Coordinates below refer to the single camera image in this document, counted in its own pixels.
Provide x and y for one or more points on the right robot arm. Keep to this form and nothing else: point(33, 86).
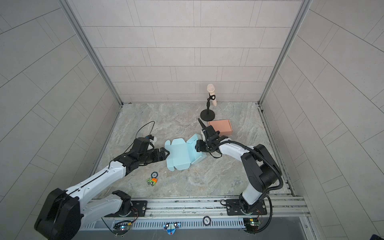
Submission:
point(263, 173)

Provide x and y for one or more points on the aluminium corner post right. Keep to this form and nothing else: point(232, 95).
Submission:
point(285, 49)

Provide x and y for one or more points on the green circuit board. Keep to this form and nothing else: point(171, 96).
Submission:
point(122, 227)
point(251, 225)

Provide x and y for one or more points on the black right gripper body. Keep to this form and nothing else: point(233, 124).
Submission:
point(205, 146)

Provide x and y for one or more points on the aluminium corner post left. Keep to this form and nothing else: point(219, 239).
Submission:
point(88, 47)

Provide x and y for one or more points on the pink paper box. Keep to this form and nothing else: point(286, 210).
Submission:
point(223, 126)

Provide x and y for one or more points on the blue sticker marker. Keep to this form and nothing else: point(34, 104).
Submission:
point(171, 228)

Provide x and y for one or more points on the light blue cardboard box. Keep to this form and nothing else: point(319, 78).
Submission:
point(183, 153)

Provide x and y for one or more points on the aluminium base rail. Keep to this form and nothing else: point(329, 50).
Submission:
point(225, 213)

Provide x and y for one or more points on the small colourful toy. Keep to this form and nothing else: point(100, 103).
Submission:
point(152, 181)

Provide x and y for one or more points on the left green circuit board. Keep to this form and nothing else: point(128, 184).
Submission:
point(122, 227)

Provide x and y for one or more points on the right green circuit board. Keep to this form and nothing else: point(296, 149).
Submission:
point(251, 225)

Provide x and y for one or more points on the aluminium corner post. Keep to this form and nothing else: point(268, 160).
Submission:
point(285, 49)
point(88, 47)

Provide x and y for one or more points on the beige microphone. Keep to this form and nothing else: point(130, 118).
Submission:
point(212, 93)

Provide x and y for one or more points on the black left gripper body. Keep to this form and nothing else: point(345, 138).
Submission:
point(146, 158)

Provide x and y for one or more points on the round black white badge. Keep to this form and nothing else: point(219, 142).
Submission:
point(207, 221)

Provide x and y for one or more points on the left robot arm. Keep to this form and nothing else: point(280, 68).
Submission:
point(65, 212)

